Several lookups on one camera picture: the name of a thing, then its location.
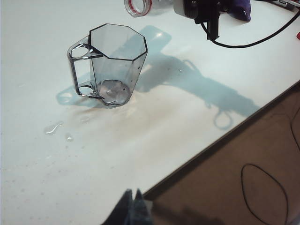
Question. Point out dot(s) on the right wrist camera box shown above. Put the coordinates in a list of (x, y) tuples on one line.
[(179, 8)]

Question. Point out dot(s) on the small red object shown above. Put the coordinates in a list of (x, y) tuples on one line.
[(298, 37)]

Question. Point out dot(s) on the purple cloth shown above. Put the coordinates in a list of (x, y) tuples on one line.
[(241, 7)]

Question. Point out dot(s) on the transparent grey plastic mug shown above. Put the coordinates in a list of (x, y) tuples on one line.
[(117, 70)]

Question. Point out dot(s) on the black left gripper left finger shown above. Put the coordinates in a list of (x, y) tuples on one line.
[(124, 211)]

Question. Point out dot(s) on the clear water bottle red label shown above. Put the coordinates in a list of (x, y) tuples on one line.
[(138, 7)]

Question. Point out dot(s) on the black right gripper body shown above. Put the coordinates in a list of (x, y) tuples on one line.
[(201, 8)]

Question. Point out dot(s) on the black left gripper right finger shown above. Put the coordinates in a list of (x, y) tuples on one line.
[(141, 211)]

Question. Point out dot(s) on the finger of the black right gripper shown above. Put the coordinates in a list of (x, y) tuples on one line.
[(212, 28)]

